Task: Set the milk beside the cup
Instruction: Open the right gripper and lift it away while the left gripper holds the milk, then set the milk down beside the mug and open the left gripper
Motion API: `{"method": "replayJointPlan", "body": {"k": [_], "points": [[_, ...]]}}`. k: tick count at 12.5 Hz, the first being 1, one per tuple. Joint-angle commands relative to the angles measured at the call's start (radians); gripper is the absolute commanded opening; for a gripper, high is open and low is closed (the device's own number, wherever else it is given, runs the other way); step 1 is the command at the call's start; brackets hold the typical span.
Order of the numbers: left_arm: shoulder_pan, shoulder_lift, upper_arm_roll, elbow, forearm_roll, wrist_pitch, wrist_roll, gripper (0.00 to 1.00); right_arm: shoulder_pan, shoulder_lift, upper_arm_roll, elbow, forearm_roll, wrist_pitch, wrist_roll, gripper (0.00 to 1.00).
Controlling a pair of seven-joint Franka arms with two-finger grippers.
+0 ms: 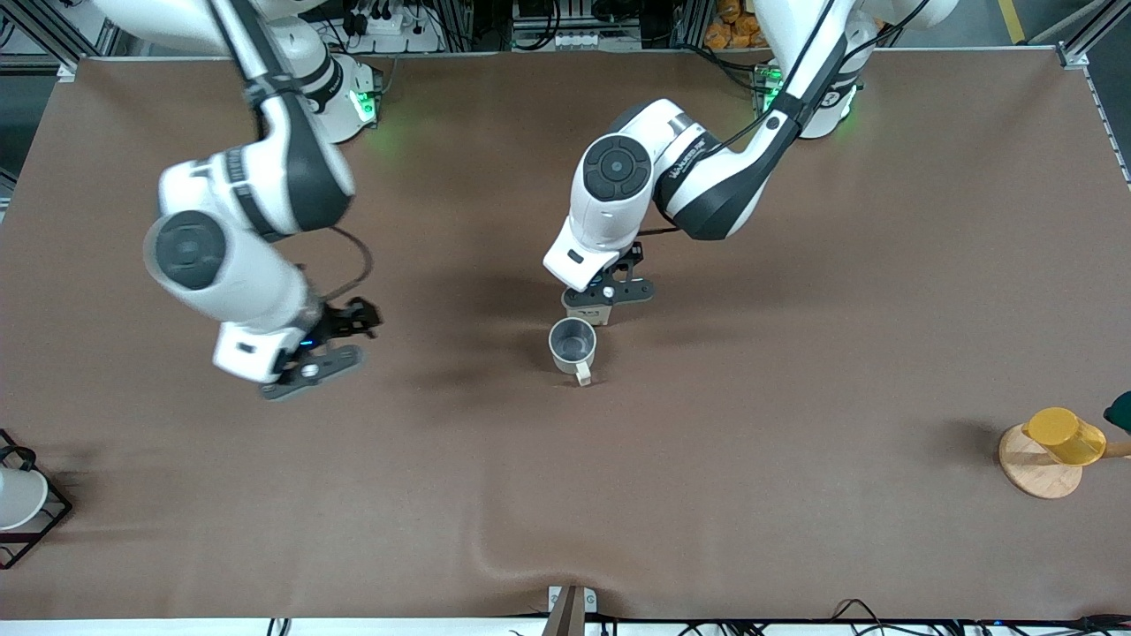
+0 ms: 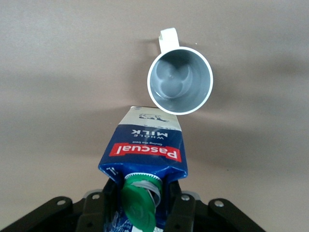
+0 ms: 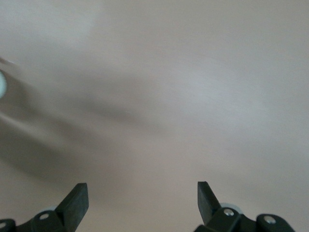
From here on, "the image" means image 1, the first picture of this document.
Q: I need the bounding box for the grey metal cup beige handle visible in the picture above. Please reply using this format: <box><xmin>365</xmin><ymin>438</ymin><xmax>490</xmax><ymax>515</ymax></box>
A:
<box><xmin>547</xmin><ymin>317</ymin><xmax>599</xmax><ymax>389</ymax></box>

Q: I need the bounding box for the wooden cup stand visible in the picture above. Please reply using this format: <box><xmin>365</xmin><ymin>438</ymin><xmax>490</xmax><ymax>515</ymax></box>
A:
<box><xmin>998</xmin><ymin>423</ymin><xmax>1131</xmax><ymax>501</ymax></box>

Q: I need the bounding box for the yellow plastic cup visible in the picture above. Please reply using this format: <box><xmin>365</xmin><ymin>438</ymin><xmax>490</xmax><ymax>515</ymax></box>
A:
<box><xmin>1022</xmin><ymin>407</ymin><xmax>1108</xmax><ymax>467</ymax></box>

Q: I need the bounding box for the long white power strip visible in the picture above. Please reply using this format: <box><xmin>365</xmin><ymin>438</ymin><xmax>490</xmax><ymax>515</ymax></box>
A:
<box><xmin>514</xmin><ymin>30</ymin><xmax>613</xmax><ymax>52</ymax></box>

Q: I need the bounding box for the pile of orange snack bags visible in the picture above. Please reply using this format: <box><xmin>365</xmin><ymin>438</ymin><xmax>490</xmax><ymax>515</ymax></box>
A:
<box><xmin>703</xmin><ymin>0</ymin><xmax>771</xmax><ymax>52</ymax></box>

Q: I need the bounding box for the white power strip with plugs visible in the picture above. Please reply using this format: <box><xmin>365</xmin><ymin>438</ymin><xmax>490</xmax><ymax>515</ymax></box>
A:
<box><xmin>347</xmin><ymin>3</ymin><xmax>444</xmax><ymax>55</ymax></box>

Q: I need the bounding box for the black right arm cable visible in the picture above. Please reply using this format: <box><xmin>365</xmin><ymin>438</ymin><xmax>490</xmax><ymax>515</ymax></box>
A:
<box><xmin>295</xmin><ymin>226</ymin><xmax>375</xmax><ymax>304</ymax></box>

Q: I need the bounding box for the black wire rack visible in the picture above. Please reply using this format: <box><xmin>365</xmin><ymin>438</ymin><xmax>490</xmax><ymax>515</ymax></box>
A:
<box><xmin>0</xmin><ymin>429</ymin><xmax>74</xmax><ymax>570</ymax></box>

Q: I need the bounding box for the metal table edge bracket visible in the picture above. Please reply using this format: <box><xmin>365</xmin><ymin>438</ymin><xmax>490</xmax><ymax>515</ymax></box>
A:
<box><xmin>547</xmin><ymin>585</ymin><xmax>599</xmax><ymax>636</ymax></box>

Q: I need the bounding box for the aluminium frame profile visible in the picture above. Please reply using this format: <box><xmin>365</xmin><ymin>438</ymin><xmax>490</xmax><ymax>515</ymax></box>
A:
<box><xmin>1055</xmin><ymin>25</ymin><xmax>1131</xmax><ymax>69</ymax></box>

